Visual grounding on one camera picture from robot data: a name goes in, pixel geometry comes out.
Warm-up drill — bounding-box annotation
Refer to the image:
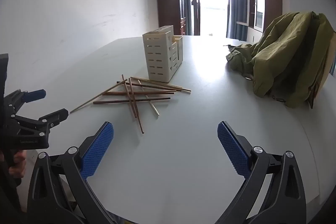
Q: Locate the olive green jacket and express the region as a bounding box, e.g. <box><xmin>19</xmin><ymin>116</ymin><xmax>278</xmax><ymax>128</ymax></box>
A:
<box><xmin>226</xmin><ymin>11</ymin><xmax>336</xmax><ymax>109</ymax></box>

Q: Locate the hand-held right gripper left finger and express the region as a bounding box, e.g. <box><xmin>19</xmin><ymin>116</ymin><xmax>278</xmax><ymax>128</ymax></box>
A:
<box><xmin>26</xmin><ymin>121</ymin><xmax>124</xmax><ymax>224</ymax></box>

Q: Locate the brown glass-door cabinet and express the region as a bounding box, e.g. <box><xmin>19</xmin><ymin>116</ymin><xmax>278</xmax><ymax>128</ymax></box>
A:
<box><xmin>248</xmin><ymin>0</ymin><xmax>282</xmax><ymax>33</ymax></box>

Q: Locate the pile of wooden chopsticks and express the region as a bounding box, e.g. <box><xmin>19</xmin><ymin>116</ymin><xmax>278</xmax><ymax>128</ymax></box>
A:
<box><xmin>70</xmin><ymin>74</ymin><xmax>192</xmax><ymax>134</ymax></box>

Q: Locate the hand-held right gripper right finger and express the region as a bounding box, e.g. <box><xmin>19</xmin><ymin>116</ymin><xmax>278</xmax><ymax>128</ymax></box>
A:
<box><xmin>217</xmin><ymin>121</ymin><xmax>307</xmax><ymax>224</ymax></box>

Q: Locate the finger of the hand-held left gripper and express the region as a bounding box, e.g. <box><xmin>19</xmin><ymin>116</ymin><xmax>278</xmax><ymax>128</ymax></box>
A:
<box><xmin>4</xmin><ymin>89</ymin><xmax>47</xmax><ymax>116</ymax></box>
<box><xmin>12</xmin><ymin>108</ymin><xmax>69</xmax><ymax>136</ymax></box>

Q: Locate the person's left hand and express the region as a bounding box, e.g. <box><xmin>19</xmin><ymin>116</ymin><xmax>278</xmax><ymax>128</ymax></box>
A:
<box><xmin>9</xmin><ymin>150</ymin><xmax>27</xmax><ymax>178</ymax></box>

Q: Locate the cream slotted utensil holder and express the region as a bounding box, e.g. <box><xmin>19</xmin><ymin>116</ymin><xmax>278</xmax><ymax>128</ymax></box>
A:
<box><xmin>142</xmin><ymin>25</ymin><xmax>184</xmax><ymax>83</ymax></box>

